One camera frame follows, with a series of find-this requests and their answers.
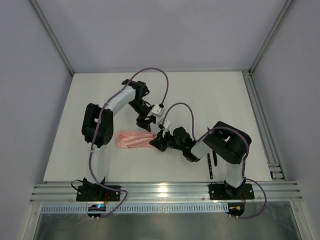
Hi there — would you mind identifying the pink cloth napkin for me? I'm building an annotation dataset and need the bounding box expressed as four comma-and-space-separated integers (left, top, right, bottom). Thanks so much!
114, 131, 157, 149

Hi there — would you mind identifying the black handled knife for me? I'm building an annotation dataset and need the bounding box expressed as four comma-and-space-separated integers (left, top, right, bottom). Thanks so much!
207, 151, 218, 167

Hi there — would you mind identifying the black handled fork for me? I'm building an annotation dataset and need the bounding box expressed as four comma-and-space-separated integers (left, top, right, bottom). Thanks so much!
207, 153, 213, 180

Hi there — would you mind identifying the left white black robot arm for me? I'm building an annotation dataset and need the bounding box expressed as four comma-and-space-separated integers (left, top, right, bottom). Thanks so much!
78, 79, 156, 195

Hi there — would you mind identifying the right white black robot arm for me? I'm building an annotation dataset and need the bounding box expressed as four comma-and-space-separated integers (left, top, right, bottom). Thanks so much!
149, 121, 252, 199

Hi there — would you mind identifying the right black controller board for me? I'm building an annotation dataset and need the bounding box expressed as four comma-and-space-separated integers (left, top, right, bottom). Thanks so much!
226, 202, 245, 218

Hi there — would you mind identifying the black controller board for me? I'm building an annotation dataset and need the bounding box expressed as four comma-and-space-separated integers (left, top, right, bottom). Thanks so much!
226, 202, 245, 218
87, 203, 106, 220

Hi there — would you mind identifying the left black controller board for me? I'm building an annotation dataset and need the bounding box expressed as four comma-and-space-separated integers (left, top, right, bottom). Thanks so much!
87, 203, 106, 220

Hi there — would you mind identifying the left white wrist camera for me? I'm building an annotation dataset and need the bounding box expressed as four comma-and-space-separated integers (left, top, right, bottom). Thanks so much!
147, 104, 164, 119

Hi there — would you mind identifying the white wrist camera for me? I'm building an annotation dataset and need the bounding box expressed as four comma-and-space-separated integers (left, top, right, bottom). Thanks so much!
147, 104, 164, 119
158, 118, 171, 137

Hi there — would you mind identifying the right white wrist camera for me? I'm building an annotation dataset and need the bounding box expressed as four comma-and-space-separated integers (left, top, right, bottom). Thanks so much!
158, 118, 171, 137

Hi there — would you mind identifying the aluminium front rail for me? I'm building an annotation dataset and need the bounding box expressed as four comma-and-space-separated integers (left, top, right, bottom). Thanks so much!
29, 181, 303, 204

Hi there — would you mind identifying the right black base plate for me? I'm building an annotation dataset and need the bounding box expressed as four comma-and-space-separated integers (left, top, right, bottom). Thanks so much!
208, 182, 255, 200

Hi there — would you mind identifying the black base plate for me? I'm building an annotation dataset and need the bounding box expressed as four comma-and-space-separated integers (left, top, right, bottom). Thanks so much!
208, 182, 255, 200
76, 184, 120, 202

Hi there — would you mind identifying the slotted grey cable duct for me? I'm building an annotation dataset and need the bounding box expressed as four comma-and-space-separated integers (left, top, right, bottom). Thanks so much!
40, 202, 228, 214

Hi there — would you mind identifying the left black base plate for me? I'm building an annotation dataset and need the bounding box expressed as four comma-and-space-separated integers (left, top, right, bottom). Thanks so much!
76, 184, 120, 202

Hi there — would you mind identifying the right aluminium side rail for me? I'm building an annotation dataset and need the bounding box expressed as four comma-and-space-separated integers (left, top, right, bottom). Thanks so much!
242, 71, 287, 181

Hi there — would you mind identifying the left aluminium corner post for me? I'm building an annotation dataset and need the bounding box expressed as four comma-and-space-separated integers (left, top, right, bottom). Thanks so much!
27, 0, 75, 77

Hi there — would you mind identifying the aluminium corner post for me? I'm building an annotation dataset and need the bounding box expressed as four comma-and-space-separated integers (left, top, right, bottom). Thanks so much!
27, 0, 75, 77
248, 0, 296, 75

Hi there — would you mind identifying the right aluminium corner post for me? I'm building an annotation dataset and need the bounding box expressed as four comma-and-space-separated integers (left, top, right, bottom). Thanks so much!
248, 0, 296, 75

